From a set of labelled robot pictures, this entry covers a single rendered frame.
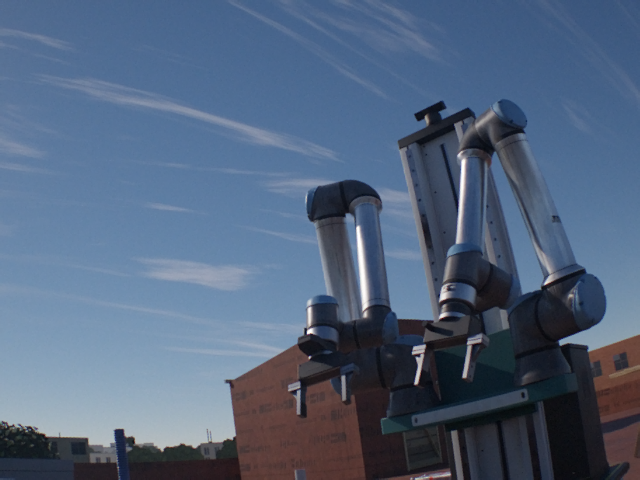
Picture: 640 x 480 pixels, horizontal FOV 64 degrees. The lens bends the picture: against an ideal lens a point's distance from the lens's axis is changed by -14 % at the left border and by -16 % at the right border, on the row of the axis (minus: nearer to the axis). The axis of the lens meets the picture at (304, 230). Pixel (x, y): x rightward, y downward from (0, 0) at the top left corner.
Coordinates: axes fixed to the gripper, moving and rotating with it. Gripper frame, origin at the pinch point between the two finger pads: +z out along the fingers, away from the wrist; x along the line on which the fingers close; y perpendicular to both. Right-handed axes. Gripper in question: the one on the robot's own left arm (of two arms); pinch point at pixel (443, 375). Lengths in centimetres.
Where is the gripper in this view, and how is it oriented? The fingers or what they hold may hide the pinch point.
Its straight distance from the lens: 132.6
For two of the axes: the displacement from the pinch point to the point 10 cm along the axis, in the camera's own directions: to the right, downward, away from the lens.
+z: -2.6, 8.1, -5.2
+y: -7.2, -5.2, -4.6
